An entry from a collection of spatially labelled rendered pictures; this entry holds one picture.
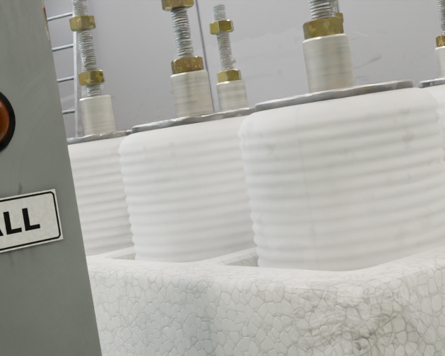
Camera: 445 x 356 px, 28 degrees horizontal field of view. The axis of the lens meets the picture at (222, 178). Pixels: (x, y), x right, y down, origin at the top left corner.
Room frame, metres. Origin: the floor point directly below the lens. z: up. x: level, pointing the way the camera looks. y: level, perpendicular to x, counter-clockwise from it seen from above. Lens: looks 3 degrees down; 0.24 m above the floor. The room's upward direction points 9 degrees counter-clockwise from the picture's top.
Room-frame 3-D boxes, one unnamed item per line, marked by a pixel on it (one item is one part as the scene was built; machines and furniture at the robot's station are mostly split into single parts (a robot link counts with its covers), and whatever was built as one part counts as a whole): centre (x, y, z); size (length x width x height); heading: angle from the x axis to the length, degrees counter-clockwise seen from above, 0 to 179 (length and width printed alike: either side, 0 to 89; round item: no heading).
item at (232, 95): (0.69, -0.02, 0.26); 0.02 x 0.02 x 0.03
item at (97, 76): (0.62, 0.08, 0.29); 0.02 x 0.02 x 0.01; 33
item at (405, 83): (0.43, -0.06, 0.25); 0.08 x 0.08 x 0.01
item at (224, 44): (0.69, -0.02, 0.30); 0.01 x 0.01 x 0.08
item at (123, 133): (0.62, 0.08, 0.25); 0.08 x 0.08 x 0.01
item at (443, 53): (0.66, -0.18, 0.26); 0.02 x 0.02 x 0.03
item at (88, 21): (0.62, 0.08, 0.33); 0.02 x 0.02 x 0.01; 33
